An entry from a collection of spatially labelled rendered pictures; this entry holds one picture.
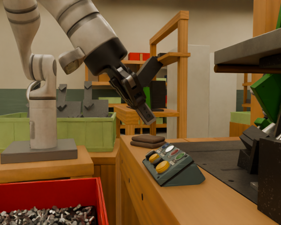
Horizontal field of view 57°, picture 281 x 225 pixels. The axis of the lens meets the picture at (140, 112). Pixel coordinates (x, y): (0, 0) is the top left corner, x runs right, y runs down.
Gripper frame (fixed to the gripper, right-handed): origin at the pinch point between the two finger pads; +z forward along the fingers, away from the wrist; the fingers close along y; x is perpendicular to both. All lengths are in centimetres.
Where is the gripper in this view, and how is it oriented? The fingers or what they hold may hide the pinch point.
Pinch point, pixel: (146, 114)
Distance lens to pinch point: 47.8
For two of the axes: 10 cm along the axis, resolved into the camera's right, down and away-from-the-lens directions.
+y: -2.1, 0.1, 9.8
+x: -8.0, 5.8, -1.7
